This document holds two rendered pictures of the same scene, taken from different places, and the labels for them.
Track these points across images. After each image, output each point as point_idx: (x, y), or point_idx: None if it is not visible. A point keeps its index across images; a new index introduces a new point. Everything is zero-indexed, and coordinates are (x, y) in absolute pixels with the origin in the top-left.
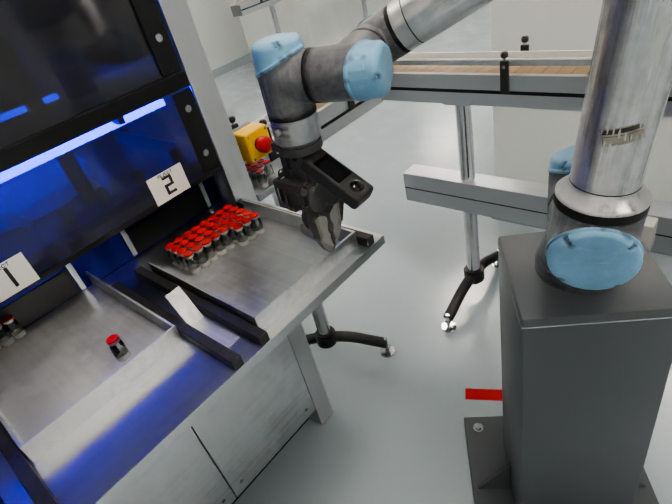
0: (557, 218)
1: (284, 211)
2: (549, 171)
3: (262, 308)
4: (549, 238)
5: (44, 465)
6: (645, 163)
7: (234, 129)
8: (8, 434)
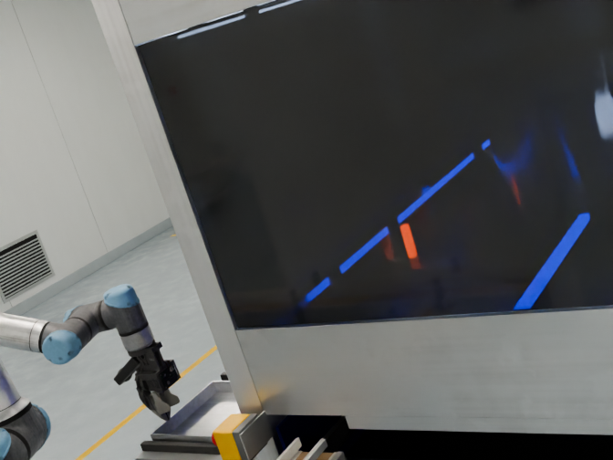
0: (34, 409)
1: (209, 435)
2: (10, 442)
3: (219, 399)
4: (42, 419)
5: None
6: None
7: (248, 419)
8: None
